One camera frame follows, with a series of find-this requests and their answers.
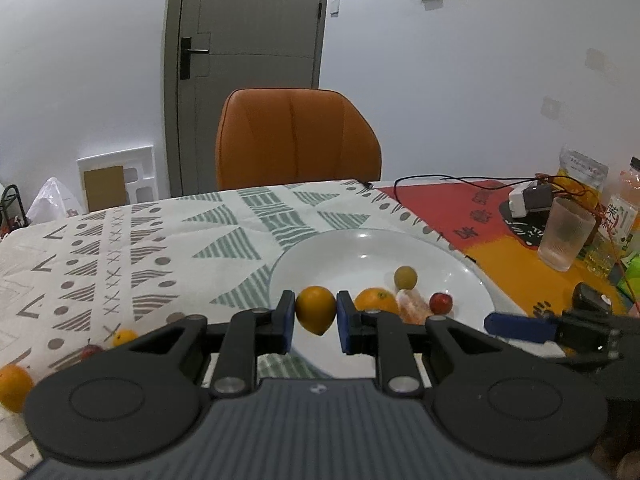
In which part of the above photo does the black door handle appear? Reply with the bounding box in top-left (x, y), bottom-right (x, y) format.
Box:
top-left (180, 37), bottom-right (211, 80)

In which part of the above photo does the large orange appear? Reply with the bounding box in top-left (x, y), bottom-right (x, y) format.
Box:
top-left (0, 364), bottom-right (36, 413)
top-left (354, 287), bottom-right (401, 313)

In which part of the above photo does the patterned tablecloth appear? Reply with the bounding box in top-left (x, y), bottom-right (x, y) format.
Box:
top-left (0, 179), bottom-right (501, 480)

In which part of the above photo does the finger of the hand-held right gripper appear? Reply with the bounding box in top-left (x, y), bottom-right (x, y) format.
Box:
top-left (571, 282), bottom-right (614, 317)
top-left (484, 310), bottom-right (627, 362)

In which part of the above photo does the clear snack bag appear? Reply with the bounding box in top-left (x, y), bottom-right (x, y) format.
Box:
top-left (555, 146), bottom-right (610, 201)

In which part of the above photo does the red and orange table mat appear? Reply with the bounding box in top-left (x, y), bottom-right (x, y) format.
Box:
top-left (375, 179), bottom-right (640, 321)

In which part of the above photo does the black cable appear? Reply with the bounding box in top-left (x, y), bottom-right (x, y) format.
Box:
top-left (392, 175), bottom-right (538, 211)

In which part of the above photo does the black shoe rack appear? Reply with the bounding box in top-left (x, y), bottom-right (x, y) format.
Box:
top-left (0, 185), bottom-right (23, 241)

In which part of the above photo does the clear crumpled plastic bag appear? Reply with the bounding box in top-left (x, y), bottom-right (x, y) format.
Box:
top-left (25, 177), bottom-right (83, 223)

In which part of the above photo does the white charger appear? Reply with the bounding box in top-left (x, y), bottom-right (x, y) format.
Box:
top-left (508, 182), bottom-right (556, 219)

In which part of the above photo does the brown cardboard piece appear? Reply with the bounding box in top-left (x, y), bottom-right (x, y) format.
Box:
top-left (83, 165), bottom-right (126, 209)

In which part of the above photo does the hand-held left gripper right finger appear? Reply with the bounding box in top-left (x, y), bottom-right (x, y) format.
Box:
top-left (336, 290), bottom-right (506, 397)

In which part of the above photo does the grey door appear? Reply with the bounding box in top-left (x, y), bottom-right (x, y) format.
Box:
top-left (164, 0), bottom-right (332, 196)

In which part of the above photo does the small red apple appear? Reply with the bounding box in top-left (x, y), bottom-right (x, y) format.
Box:
top-left (429, 291), bottom-right (454, 317)

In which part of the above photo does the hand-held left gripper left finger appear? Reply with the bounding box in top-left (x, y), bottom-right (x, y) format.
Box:
top-left (112, 290), bottom-right (297, 400)

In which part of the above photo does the yellow drink bottle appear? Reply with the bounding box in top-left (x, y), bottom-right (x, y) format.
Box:
top-left (582, 157), bottom-right (640, 281)

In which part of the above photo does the frosted glass cup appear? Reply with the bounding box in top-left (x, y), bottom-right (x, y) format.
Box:
top-left (538, 196), bottom-right (598, 272)

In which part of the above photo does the white plate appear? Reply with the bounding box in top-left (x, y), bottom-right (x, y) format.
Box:
top-left (270, 229), bottom-right (493, 381)

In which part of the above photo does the orange leather chair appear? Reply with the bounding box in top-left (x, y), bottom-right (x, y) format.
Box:
top-left (216, 88), bottom-right (382, 192)

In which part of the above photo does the white foam packaging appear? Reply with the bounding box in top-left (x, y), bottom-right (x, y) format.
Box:
top-left (76, 146), bottom-right (157, 213)

